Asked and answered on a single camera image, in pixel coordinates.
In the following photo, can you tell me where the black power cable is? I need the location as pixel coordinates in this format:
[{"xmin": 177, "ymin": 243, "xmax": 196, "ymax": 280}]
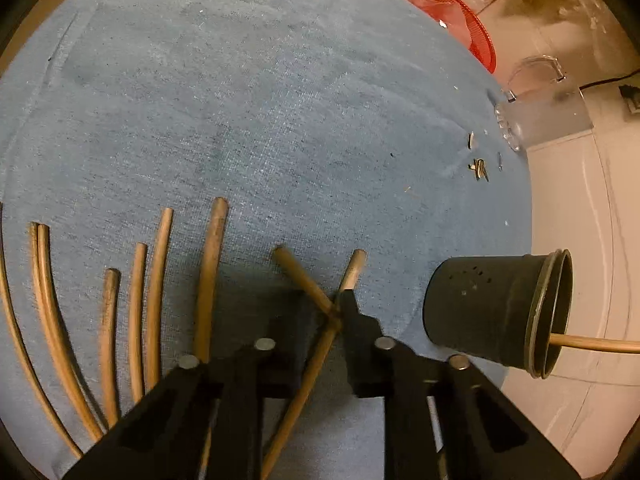
[{"xmin": 580, "ymin": 71, "xmax": 640, "ymax": 92}]

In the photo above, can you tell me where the dark metal cup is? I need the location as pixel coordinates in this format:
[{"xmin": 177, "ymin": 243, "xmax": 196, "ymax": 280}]
[{"xmin": 422, "ymin": 249, "xmax": 574, "ymax": 380}]

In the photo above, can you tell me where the row of wooden chopsticks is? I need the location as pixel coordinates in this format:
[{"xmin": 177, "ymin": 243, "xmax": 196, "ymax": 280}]
[{"xmin": 0, "ymin": 197, "xmax": 230, "ymax": 480}]

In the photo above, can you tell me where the round brown chopstick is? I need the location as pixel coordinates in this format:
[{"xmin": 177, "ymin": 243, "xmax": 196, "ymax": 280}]
[
  {"xmin": 260, "ymin": 249, "xmax": 367, "ymax": 480},
  {"xmin": 272, "ymin": 245, "xmax": 343, "ymax": 320},
  {"xmin": 548, "ymin": 332, "xmax": 640, "ymax": 354}
]

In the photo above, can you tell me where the blue table cloth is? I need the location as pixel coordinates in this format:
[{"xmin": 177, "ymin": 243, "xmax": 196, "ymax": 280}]
[{"xmin": 0, "ymin": 0, "xmax": 533, "ymax": 480}]

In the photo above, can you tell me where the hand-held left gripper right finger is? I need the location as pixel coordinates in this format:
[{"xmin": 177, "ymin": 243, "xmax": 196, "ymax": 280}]
[{"xmin": 340, "ymin": 291, "xmax": 583, "ymax": 480}]

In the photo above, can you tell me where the red plastic basket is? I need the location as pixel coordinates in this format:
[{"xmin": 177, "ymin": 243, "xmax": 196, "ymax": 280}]
[{"xmin": 391, "ymin": 0, "xmax": 497, "ymax": 73}]

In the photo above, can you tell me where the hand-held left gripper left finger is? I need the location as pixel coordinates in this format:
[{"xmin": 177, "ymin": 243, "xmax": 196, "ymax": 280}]
[{"xmin": 62, "ymin": 305, "xmax": 322, "ymax": 480}]

